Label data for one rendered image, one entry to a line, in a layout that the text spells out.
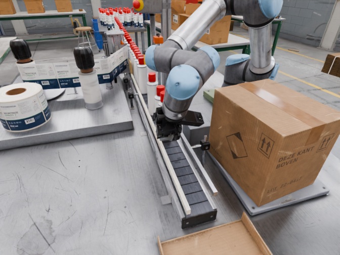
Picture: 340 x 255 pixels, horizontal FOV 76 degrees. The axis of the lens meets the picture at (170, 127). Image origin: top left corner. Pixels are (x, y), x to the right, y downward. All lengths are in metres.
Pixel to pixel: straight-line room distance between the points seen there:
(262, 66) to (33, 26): 8.16
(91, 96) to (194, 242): 0.80
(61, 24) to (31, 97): 7.69
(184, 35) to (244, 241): 0.62
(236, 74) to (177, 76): 0.73
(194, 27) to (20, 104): 0.75
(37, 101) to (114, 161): 0.44
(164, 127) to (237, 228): 0.36
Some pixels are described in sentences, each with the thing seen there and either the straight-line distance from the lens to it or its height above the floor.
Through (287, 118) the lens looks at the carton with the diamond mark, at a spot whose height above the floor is 1.12.
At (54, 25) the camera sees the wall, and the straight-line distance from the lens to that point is 8.74.
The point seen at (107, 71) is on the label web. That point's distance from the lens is 1.35.
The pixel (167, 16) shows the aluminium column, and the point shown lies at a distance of 1.25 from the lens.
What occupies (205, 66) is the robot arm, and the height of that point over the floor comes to 1.24.
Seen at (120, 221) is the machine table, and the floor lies 0.83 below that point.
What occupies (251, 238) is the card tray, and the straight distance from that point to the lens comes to 0.71.
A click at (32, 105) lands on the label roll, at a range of 1.10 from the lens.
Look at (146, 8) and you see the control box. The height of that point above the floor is 1.31.
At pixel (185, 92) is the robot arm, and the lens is 0.51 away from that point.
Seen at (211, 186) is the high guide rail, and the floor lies 0.96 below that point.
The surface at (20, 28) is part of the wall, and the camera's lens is 8.81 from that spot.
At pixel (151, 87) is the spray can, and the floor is 1.03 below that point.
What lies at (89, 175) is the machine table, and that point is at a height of 0.83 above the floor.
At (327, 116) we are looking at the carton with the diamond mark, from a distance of 0.73.
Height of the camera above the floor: 1.43
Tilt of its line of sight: 34 degrees down
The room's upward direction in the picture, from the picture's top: straight up
